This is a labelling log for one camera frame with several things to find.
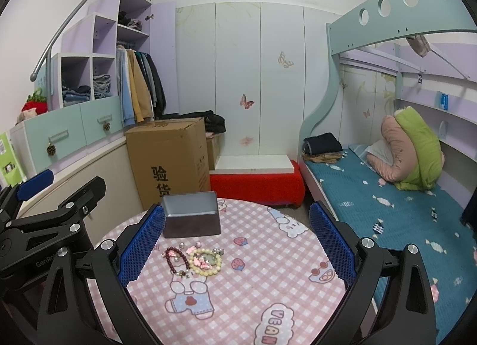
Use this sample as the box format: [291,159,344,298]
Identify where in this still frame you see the dark red bead bracelet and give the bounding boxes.
[165,245,190,276]

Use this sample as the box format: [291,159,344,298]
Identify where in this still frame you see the silver metal tin box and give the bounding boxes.
[161,191,222,238]

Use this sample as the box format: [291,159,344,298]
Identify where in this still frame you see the pale yellow bead bracelet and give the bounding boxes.
[188,247,223,276]

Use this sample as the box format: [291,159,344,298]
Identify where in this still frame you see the green paper bag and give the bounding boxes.
[0,133,26,187]

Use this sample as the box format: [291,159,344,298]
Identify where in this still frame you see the red strawberry plush toy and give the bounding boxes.
[22,87,48,115]

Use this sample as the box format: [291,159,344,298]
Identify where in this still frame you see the beige lower cabinet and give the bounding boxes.
[18,136,143,244]

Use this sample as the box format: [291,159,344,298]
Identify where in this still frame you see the lilac staircase shelf unit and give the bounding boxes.
[10,0,179,178]

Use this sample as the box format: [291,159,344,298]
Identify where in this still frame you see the teal patterned bed mattress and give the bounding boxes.
[306,146,476,342]

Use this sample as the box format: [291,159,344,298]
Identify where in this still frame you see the grey metal handrail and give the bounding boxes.
[29,0,158,83]

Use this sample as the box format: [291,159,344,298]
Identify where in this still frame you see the hanging clothes row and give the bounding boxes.
[117,45,167,127]

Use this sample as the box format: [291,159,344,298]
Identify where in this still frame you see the large cardboard box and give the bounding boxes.
[125,118,210,210]

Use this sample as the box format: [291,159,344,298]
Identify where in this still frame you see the pink checked tablecloth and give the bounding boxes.
[128,199,345,344]

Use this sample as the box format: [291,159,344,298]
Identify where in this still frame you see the pink and green quilt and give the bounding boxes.
[366,106,445,191]

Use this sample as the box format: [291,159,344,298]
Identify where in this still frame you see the white pillow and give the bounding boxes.
[366,139,394,166]

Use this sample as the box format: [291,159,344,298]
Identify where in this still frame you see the small cardboard box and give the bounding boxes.
[206,133,221,171]

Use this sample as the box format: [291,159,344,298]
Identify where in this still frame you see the black clothes heap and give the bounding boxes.
[162,110,226,134]

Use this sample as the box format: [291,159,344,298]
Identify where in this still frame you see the folded dark clothes pile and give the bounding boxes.
[302,133,343,163]

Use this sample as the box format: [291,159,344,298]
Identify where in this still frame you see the red bench with white top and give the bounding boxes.
[209,161,306,208]

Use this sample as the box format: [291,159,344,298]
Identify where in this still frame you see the white wardrobe with butterflies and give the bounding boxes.
[175,2,338,159]

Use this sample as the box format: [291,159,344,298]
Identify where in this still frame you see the teal bunk bed frame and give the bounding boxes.
[299,0,476,141]

